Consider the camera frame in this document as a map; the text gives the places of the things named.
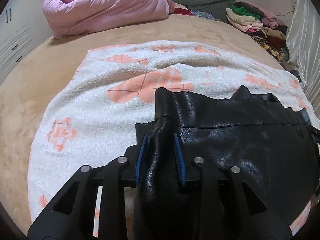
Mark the pile of folded clothes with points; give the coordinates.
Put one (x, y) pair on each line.
(263, 27)

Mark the white peach patterned blanket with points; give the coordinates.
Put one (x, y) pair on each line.
(93, 120)

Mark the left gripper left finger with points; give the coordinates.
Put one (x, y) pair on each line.
(70, 213)

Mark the white satin curtain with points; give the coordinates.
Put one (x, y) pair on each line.
(303, 44)

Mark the pink rolled quilt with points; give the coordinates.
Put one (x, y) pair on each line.
(76, 17)

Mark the white wardrobe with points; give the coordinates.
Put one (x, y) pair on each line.
(23, 28)

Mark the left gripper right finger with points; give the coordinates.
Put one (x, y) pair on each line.
(229, 208)

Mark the tan bed cover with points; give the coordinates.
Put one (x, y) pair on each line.
(33, 83)

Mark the black leather jacket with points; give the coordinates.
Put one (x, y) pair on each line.
(272, 145)

